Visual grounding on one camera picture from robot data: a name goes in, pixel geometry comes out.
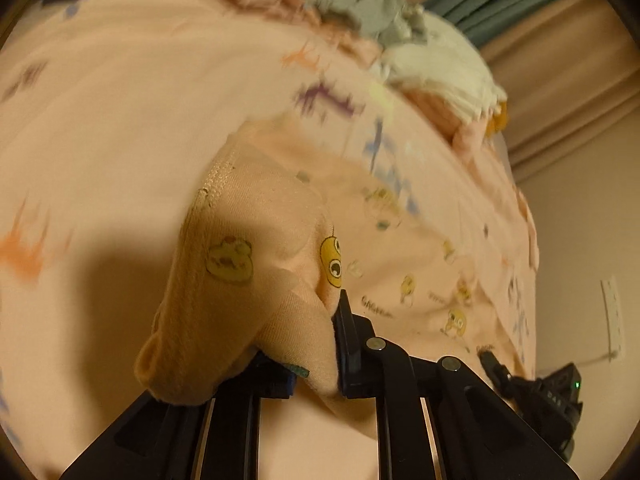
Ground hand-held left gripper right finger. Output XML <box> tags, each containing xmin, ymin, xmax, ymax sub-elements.
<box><xmin>331</xmin><ymin>290</ymin><xmax>581</xmax><ymax>480</ymax></box>

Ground grey-green curtain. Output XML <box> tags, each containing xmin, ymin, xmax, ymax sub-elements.
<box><xmin>422</xmin><ymin>0</ymin><xmax>603</xmax><ymax>52</ymax></box>

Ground pile of folded clothes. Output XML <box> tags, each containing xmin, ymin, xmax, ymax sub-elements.
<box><xmin>315</xmin><ymin>0</ymin><xmax>511</xmax><ymax>137</ymax></box>

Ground peach cartoon print garment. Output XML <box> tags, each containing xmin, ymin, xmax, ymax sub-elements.
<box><xmin>134</xmin><ymin>115</ymin><xmax>538</xmax><ymax>480</ymax></box>

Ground white wall outlet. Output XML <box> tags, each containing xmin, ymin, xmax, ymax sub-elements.
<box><xmin>601</xmin><ymin>275</ymin><xmax>627</xmax><ymax>357</ymax></box>

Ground pink printed blanket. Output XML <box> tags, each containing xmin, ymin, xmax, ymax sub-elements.
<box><xmin>0</xmin><ymin>0</ymin><xmax>542</xmax><ymax>480</ymax></box>

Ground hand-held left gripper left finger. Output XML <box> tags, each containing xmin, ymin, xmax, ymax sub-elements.
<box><xmin>60</xmin><ymin>350</ymin><xmax>301</xmax><ymax>480</ymax></box>

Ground beige curtain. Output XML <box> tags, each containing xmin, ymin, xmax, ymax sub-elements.
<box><xmin>477</xmin><ymin>0</ymin><xmax>640</xmax><ymax>183</ymax></box>

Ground grey cloth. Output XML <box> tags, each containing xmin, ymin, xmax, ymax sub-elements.
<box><xmin>310</xmin><ymin>0</ymin><xmax>432</xmax><ymax>50</ymax></box>

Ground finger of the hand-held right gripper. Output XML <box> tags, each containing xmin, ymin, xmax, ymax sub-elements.
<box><xmin>477</xmin><ymin>347</ymin><xmax>517</xmax><ymax>392</ymax></box>

